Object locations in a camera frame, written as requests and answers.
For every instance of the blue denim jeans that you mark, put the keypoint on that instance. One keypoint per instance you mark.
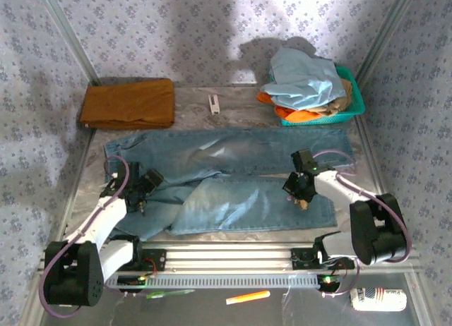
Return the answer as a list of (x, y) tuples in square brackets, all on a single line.
[(229, 153)]

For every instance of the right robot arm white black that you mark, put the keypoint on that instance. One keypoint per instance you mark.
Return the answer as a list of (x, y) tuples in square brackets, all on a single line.
[(335, 188)]

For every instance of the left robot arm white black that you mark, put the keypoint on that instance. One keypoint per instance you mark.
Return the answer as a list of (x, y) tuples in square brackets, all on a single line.
[(113, 213)]

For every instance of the folded brown trousers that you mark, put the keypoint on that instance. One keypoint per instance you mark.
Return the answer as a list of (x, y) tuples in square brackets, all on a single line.
[(130, 103)]

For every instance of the light blue trousers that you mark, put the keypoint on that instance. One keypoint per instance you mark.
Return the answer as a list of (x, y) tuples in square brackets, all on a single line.
[(303, 79)]

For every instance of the orange garment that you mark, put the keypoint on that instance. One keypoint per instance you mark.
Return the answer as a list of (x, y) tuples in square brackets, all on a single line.
[(293, 116)]

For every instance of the black left controller box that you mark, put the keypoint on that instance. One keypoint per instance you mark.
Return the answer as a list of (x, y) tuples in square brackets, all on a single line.
[(130, 282)]

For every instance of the black controller box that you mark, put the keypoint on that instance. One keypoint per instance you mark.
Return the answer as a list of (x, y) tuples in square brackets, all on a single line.
[(130, 282), (328, 282)]

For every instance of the black right controller box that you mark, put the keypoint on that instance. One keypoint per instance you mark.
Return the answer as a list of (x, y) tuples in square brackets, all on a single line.
[(328, 282)]

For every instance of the green pen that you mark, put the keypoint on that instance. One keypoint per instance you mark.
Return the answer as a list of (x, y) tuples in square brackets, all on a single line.
[(169, 294)]

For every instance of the beige garment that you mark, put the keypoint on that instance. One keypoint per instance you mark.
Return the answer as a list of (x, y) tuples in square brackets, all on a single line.
[(340, 100)]

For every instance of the teal plastic basket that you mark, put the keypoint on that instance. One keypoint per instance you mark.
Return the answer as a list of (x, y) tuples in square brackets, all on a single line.
[(355, 100)]

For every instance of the orange marker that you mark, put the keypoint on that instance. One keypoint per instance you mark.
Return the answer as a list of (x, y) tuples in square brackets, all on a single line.
[(247, 297)]

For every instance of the small white plastic block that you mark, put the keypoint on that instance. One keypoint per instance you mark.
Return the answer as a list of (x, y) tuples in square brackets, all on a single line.
[(214, 104)]

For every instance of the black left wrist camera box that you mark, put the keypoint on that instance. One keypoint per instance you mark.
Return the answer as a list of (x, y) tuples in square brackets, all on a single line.
[(153, 180)]

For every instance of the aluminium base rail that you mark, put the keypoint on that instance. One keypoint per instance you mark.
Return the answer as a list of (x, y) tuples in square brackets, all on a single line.
[(229, 257)]

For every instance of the aluminium frame post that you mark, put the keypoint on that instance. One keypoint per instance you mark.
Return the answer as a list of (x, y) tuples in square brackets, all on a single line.
[(385, 33), (70, 36)]

